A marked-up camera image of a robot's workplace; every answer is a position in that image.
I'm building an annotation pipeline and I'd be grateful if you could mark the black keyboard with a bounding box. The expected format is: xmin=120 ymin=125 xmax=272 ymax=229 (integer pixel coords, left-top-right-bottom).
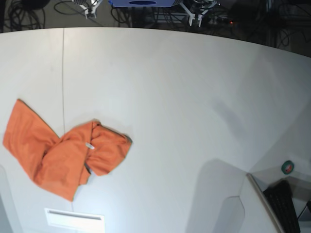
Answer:
xmin=263 ymin=180 xmax=301 ymax=233

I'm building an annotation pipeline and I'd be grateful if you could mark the white table slot plate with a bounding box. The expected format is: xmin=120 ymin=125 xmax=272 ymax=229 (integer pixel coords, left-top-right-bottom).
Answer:
xmin=45 ymin=208 xmax=105 ymax=233

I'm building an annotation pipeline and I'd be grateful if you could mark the orange t-shirt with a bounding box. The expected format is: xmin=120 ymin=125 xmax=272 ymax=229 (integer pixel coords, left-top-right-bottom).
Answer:
xmin=3 ymin=100 xmax=132 ymax=201

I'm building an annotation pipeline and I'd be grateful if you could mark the blue box with oval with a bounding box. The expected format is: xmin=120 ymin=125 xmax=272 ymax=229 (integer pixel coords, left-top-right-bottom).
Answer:
xmin=108 ymin=0 xmax=182 ymax=7

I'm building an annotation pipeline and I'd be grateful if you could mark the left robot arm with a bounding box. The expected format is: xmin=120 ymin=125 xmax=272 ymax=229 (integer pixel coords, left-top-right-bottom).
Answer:
xmin=179 ymin=0 xmax=220 ymax=27

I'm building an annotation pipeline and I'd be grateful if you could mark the green tape roll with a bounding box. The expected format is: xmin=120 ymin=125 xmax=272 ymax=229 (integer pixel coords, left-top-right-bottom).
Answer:
xmin=281 ymin=160 xmax=294 ymax=175

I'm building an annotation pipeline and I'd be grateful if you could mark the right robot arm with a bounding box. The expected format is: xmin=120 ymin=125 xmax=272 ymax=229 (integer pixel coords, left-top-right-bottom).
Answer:
xmin=72 ymin=0 xmax=103 ymax=19

